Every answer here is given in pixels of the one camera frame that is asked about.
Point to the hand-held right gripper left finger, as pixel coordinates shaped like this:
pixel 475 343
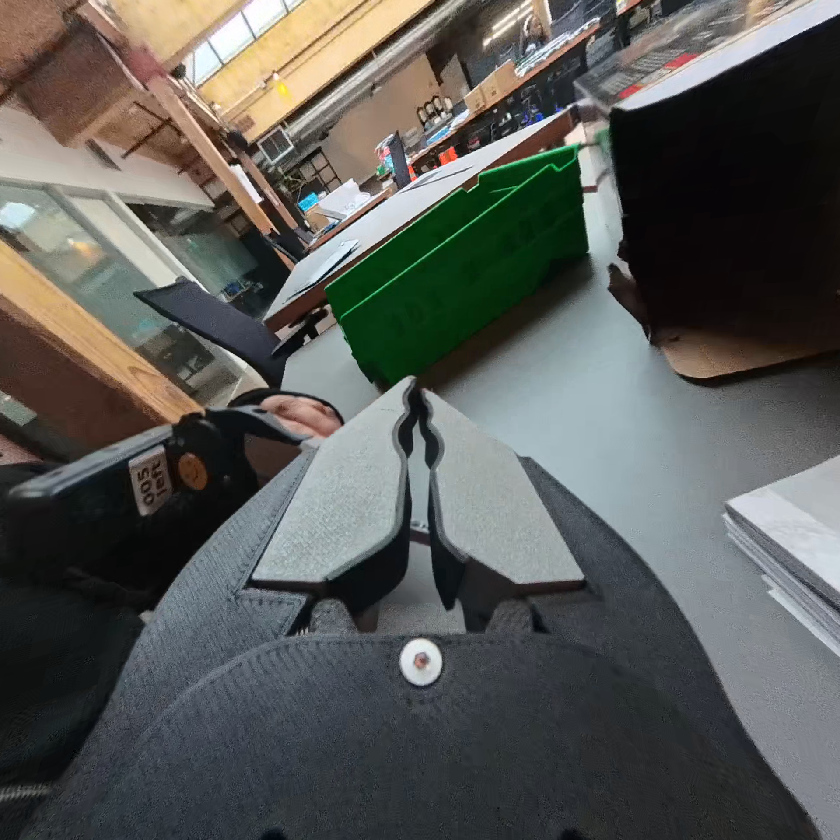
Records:
pixel 341 499

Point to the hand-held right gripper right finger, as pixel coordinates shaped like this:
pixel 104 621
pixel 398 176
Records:
pixel 492 512

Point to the lego instruction booklet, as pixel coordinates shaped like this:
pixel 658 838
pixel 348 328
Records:
pixel 794 525

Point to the printed cardboard lego box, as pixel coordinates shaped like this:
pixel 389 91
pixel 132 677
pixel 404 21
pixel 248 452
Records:
pixel 722 216

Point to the person's left hand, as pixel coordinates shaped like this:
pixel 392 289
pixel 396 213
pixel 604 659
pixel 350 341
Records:
pixel 305 417

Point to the black office chair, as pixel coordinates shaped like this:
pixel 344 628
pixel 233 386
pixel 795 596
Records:
pixel 216 328

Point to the green plastic bin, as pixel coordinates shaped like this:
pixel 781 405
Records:
pixel 472 289
pixel 407 256

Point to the grey sheet on table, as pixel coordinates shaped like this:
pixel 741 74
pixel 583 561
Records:
pixel 321 269

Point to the grey table with wooden edge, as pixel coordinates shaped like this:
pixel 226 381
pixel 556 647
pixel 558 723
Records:
pixel 394 223

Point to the wooden workbench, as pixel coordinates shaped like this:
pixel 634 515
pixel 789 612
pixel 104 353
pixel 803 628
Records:
pixel 525 59

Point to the wall air conditioner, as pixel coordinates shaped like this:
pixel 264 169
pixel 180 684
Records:
pixel 274 145

